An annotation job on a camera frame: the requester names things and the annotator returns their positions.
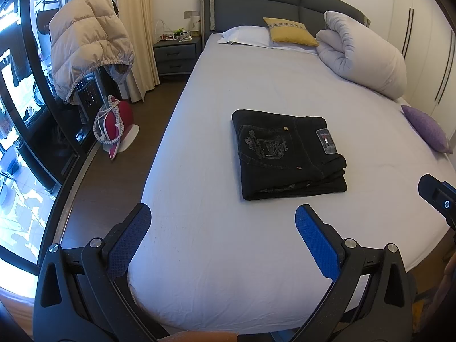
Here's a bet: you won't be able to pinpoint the glass sliding door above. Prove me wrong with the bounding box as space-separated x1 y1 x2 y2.
0 0 107 282

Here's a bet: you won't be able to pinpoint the grey padded headboard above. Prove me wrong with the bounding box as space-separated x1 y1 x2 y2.
199 0 371 45

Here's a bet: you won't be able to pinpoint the bed with white sheet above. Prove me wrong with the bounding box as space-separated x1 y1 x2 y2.
127 33 456 331

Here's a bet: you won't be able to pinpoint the black pants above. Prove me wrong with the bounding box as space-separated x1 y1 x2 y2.
231 109 348 201

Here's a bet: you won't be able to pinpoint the beige down jacket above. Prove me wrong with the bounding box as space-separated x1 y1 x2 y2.
49 0 135 105

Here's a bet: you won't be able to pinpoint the person's right forearm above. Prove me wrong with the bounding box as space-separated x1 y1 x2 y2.
433 262 456 328

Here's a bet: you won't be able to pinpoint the white pillow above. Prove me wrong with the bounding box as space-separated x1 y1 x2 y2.
218 26 319 56

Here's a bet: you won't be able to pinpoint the black perforated stand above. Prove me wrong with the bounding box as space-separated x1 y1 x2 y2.
76 73 104 122

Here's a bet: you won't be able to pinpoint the purple cushion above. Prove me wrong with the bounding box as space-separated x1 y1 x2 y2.
401 104 453 154

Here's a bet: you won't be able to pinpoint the red steam iron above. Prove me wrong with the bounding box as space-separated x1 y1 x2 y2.
93 95 140 160

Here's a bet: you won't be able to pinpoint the white wire rack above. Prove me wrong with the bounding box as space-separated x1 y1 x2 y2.
155 19 193 41

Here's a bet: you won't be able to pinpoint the beige curtain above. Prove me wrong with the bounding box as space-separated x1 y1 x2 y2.
113 0 160 103

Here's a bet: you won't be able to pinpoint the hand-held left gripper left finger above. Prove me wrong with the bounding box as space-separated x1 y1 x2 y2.
33 203 172 342

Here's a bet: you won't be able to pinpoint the white wardrobe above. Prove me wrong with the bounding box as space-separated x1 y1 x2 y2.
386 0 456 143

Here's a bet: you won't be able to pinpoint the grey nightstand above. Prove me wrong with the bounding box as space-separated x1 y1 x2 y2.
153 36 203 76

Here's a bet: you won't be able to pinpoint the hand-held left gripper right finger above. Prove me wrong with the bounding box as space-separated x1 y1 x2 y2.
287 204 417 342

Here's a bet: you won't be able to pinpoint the white rolled duvet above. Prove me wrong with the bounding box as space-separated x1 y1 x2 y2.
316 11 408 100

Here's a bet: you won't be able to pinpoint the person's left hand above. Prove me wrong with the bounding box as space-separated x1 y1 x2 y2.
167 331 239 342

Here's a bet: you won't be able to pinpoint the yellow cushion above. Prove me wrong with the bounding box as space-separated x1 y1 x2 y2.
263 17 319 47

